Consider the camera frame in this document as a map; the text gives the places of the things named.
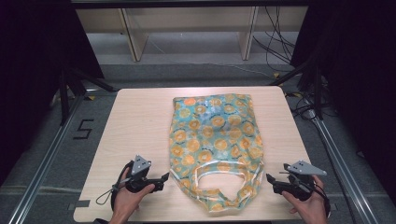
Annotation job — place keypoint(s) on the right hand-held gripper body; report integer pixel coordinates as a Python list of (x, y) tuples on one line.
[(300, 179)]

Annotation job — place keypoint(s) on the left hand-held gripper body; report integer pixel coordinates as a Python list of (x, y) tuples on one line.
[(139, 174)]

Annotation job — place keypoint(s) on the orange flower print shopping bag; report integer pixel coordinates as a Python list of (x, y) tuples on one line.
[(214, 130)]

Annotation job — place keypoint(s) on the person's right hand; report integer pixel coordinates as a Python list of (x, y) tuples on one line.
[(308, 207)]

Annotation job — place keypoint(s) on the person's left hand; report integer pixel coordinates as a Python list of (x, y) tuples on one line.
[(128, 202)]

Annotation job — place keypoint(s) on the grey tape strip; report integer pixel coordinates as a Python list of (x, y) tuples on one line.
[(80, 204), (332, 206)]

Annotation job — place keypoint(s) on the black metal stand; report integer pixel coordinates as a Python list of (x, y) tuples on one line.
[(67, 93), (317, 90)]

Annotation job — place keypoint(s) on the yellow tape piece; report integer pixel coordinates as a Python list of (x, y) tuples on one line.
[(91, 97), (276, 75)]

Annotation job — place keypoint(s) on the dark curtain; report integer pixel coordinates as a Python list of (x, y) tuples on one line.
[(34, 77), (364, 77)]

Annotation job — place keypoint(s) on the aluminium floor rail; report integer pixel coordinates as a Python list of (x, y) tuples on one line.
[(46, 158), (342, 165)]

